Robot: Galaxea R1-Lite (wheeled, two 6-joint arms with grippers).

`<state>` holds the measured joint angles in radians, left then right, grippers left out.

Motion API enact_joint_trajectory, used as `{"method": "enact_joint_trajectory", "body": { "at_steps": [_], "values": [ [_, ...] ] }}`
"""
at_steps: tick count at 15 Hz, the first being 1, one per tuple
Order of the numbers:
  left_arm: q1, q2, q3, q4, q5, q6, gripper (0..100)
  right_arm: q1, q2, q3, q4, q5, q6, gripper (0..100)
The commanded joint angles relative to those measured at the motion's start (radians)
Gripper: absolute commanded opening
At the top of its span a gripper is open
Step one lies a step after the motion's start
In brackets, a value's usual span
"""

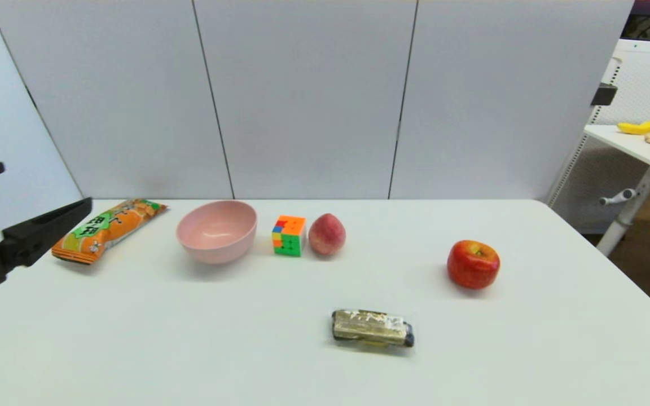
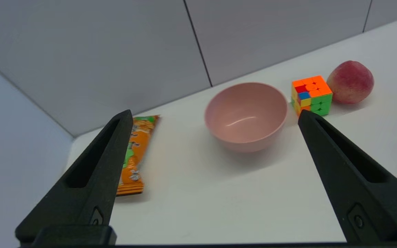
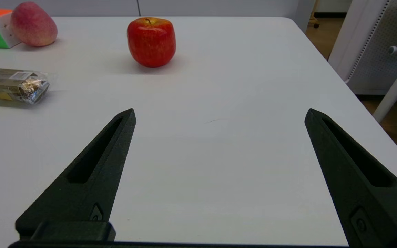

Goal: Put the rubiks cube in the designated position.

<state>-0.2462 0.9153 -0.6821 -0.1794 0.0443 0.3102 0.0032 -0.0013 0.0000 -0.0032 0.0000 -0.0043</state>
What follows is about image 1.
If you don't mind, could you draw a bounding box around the black clamp block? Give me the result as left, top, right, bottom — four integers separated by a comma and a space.
591, 83, 618, 107

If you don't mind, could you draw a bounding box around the pink peach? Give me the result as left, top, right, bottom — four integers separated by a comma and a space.
308, 213, 347, 256

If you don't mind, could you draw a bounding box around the white pegboard panel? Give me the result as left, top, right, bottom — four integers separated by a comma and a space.
545, 38, 650, 235

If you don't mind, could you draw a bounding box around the white table crank handle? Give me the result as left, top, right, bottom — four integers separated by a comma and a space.
599, 188, 639, 206

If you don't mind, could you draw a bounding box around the white side table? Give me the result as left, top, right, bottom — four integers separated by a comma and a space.
583, 123, 650, 258

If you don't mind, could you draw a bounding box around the yellow banana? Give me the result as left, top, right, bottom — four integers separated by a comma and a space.
617, 109, 650, 135

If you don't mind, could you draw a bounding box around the pink bowl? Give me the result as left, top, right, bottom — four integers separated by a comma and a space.
176, 200, 258, 265

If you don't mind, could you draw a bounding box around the red apple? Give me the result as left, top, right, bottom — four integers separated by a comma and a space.
447, 240, 501, 290

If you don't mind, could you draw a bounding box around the multicolour rubiks cube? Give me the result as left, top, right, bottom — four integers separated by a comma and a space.
271, 215, 307, 258

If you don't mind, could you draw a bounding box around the orange snack packet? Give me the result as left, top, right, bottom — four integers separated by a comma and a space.
51, 198, 168, 265

